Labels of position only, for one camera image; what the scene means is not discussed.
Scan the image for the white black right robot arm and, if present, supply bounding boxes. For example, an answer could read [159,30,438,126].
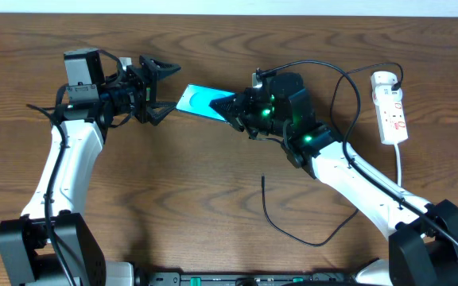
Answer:
[208,72,458,285]

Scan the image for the white power strip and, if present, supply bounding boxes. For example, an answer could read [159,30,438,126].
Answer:
[371,71,408,145]

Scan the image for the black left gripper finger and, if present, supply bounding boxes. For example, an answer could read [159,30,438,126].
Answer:
[139,55,181,82]
[147,102,177,126]

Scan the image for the blue screen smartphone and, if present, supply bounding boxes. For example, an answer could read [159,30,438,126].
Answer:
[176,84,235,122]

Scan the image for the black charging cable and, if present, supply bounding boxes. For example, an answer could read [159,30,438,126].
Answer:
[261,62,405,248]

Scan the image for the white power strip cord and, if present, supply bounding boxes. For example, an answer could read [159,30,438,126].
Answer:
[394,143,403,188]

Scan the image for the white charger adapter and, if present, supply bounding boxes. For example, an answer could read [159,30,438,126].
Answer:
[372,84,403,106]

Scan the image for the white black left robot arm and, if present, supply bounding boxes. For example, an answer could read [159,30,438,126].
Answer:
[0,48,180,285]

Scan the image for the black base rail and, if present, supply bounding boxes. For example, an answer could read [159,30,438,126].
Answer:
[134,272,363,286]

